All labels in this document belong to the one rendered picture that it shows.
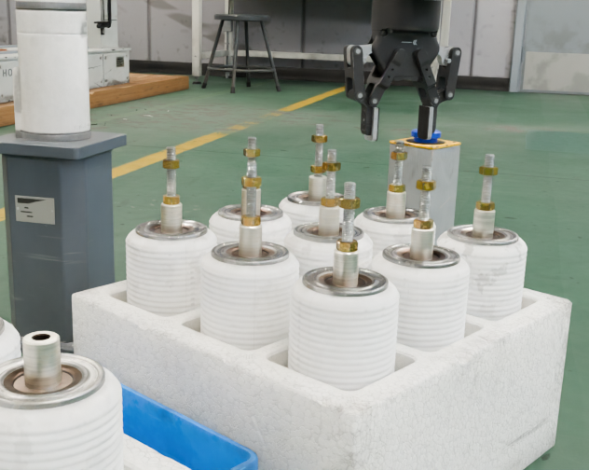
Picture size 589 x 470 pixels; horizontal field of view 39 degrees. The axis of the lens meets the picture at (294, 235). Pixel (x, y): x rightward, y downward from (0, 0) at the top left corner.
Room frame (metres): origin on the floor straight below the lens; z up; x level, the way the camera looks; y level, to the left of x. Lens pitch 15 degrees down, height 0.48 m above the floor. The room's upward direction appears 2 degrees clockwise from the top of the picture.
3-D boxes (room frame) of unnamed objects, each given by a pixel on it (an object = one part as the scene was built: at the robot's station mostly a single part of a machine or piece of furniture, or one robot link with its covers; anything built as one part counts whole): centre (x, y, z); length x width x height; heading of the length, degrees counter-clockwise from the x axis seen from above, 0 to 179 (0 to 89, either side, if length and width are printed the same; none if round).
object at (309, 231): (0.86, -0.04, 0.25); 0.08 x 0.08 x 0.01
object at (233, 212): (0.94, 0.05, 0.25); 0.08 x 0.08 x 0.01
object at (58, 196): (1.16, 0.34, 0.15); 0.15 x 0.15 x 0.30; 75
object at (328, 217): (0.86, -0.04, 0.26); 0.02 x 0.02 x 0.03
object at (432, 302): (0.79, -0.12, 0.16); 0.10 x 0.10 x 0.18
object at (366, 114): (0.93, -0.07, 0.37); 0.03 x 0.01 x 0.05; 112
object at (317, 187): (1.03, -0.03, 0.26); 0.02 x 0.02 x 0.03
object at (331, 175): (0.86, -0.04, 0.30); 0.01 x 0.01 x 0.08
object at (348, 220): (0.70, -0.05, 0.30); 0.01 x 0.01 x 0.08
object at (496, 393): (0.86, -0.04, 0.09); 0.39 x 0.39 x 0.18; 48
